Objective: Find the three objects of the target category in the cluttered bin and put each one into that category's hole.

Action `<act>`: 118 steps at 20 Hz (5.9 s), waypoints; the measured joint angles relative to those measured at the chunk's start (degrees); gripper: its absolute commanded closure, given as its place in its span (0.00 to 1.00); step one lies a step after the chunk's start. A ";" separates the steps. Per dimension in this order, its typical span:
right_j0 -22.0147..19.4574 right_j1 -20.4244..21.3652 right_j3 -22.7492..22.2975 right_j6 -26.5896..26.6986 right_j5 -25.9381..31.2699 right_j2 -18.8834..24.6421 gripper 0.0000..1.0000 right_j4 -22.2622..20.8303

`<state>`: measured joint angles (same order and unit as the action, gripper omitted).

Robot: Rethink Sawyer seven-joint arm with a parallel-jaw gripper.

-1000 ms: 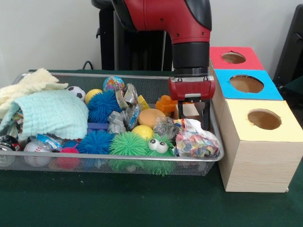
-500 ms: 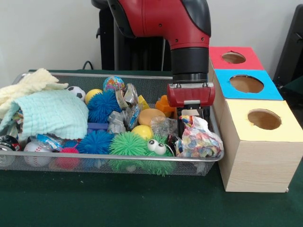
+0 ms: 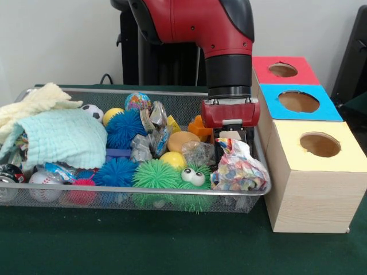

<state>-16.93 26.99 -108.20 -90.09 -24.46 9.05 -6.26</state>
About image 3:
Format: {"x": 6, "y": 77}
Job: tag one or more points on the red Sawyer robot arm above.
{"x": 195, "y": 23}

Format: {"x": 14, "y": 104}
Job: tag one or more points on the blue globe ball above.
{"x": 137, "y": 101}

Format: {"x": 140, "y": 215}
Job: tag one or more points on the green furry googly-eyed toy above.
{"x": 196, "y": 189}

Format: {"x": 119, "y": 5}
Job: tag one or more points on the shallow clear mesh bin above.
{"x": 114, "y": 197}

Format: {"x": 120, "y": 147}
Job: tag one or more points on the small wooden cube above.
{"x": 230, "y": 135}

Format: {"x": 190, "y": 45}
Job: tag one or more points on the wooden box with three holes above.
{"x": 315, "y": 189}

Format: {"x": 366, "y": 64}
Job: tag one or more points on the black upright panel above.
{"x": 352, "y": 51}

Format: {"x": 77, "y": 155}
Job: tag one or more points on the mint green muslin cloth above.
{"x": 63, "y": 137}

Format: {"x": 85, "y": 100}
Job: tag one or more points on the dark green table cloth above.
{"x": 143, "y": 246}

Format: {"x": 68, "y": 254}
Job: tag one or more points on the round orange disc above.
{"x": 182, "y": 141}

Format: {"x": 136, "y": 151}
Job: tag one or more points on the orange toy building blocks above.
{"x": 199, "y": 127}

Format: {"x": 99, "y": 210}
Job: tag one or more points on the cream yellow muslin cloth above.
{"x": 34, "y": 106}

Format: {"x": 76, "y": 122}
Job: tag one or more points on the colourful printed packet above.
{"x": 238, "y": 169}

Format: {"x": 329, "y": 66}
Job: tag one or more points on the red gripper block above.
{"x": 229, "y": 112}

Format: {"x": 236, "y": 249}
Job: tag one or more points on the green spiky ball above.
{"x": 155, "y": 173}

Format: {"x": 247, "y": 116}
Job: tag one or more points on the blue spiky ball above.
{"x": 126, "y": 129}
{"x": 116, "y": 172}

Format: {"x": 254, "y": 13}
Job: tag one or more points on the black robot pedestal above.
{"x": 166, "y": 63}

